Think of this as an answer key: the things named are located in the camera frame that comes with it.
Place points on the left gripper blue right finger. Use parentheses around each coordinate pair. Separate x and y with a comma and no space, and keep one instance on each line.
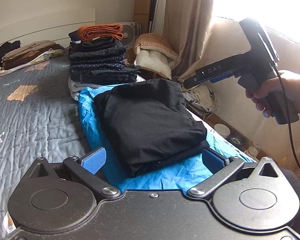
(213,160)

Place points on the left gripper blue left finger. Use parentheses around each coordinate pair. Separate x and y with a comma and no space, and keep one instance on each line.
(94,160)

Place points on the blue storage bag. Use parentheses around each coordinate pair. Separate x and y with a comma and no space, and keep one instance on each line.
(181,175)

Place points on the black zip jacket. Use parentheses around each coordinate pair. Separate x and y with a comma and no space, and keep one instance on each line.
(148,125)

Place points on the dark folded clothes stack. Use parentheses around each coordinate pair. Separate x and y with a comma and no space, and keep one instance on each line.
(99,62)

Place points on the folded brown beige clothes stack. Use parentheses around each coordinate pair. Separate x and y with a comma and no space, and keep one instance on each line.
(28,55)

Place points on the metal pet bowl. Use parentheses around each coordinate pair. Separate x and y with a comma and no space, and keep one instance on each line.
(236,138)

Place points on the white ceramic bowl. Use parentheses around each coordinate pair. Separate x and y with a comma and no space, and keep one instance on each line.
(222,130)

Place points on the beige canvas bag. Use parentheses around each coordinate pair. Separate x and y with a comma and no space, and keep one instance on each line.
(200,100)

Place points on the grey patterned quilt bedspread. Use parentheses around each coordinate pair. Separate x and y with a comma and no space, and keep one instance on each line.
(38,118)

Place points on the beige window curtain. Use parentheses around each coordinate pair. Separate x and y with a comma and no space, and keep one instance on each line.
(188,27)

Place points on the beige pet bed cushion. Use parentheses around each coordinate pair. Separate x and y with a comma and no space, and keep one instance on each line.
(154,54)

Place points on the white fan heater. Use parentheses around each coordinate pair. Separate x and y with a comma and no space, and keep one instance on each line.
(131,31)

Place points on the orange folded blanket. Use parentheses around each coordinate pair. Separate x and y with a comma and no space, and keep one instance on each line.
(93,32)

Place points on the white bed headboard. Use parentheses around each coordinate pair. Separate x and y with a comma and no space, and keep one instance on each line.
(54,26)

